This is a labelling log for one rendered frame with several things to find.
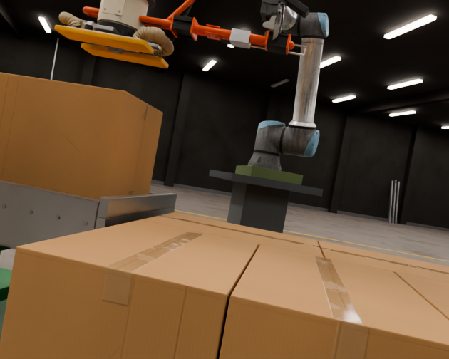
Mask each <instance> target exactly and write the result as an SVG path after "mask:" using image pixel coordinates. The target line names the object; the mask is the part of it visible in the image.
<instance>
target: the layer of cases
mask: <svg viewBox="0 0 449 359"><path fill-rule="evenodd" d="M0 359H449V266H444V265H440V264H434V263H430V262H426V261H419V260H415V259H408V258H404V257H400V256H394V255H390V254H383V253H379V252H375V251H369V250H365V249H358V248H353V247H350V246H343V245H339V244H332V243H328V242H325V241H318V243H317V240H314V239H307V238H303V237H299V236H292V235H288V234H282V233H278V232H274V231H267V230H263V229H257V228H253V227H246V226H242V225H238V224H231V223H227V222H221V221H217V220H213V219H206V218H202V217H195V216H191V215H187V214H181V213H177V212H173V213H169V214H163V215H160V216H156V217H150V218H146V219H140V220H136V221H133V222H127V223H123V224H117V225H113V226H110V227H104V228H100V229H94V230H90V231H85V232H81V233H77V234H72V235H68V236H62V237H58V238H55V239H49V240H45V241H39V242H35V243H32V244H25V245H22V246H18V247H16V252H15V257H14V264H13V268H12V273H11V281H10V286H9V293H8V298H7V302H6V310H5V315H4V322H3V327H2V332H1V340H0Z"/></svg>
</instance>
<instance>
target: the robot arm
mask: <svg viewBox="0 0 449 359"><path fill-rule="evenodd" d="M260 14H261V16H262V21H266V22H264V23H263V24H262V25H263V27H264V28H267V29H269V30H268V31H272V32H274V33H273V39H272V40H274V39H275V38H276V37H277V36H278V33H281V32H284V33H287V34H291V35H293V36H302V38H301V39H302V42H301V44H302V45H303V46H306V50H305V54H304V56H300V61H299V72H298V78H297V85H296V97H295V103H294V115H293V120H292V121H291V122H290V123H289V126H288V127H285V124H284V123H281V122H278V121H262V122H261V123H260V124H259V127H258V129H257V136H256V140H255V145H254V153H253V155H252V157H251V159H250V161H249V162H248V165H254V166H258V167H264V168H269V169H273V170H279V171H281V170H282V169H281V165H280V161H279V157H280V153H282V154H287V155H296V156H302V157H312V156H313V155H314V153H315V152H316V149H317V145H318V142H319V131H318V130H316V125H315V124H314V111H315V105H316V94H317V88H318V82H319V72H320V66H321V55H322V50H323V44H324V37H327V36H328V35H329V19H328V16H327V14H325V13H319V12H318V13H309V8H308V7H307V6H305V5H303V4H302V3H301V2H300V1H298V0H262V6H261V11H260Z"/></svg>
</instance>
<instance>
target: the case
mask: <svg viewBox="0 0 449 359"><path fill-rule="evenodd" d="M162 115H163V112H161V111H159V110H158V109H156V108H154V107H153V106H151V105H149V104H147V103H145V102H144V101H142V100H140V99H139V98H136V97H135V96H134V95H131V94H129V93H128V92H126V91H124V90H114V89H110V88H100V87H95V86H90V85H81V84H76V83H67V82H62V81H57V80H48V79H42V78H34V77H28V76H20V75H14V74H10V73H0V180H3V181H7V182H14V183H18V184H24V185H28V186H32V187H39V188H43V189H49V190H53V191H57V192H64V193H68V194H74V195H78V196H82V197H90V198H94V199H100V197H111V196H124V195H137V194H149V192H150V184H151V180H152V175H153V168H154V164H155V156H156V151H157V147H158V139H159V135H160V127H161V122H162Z"/></svg>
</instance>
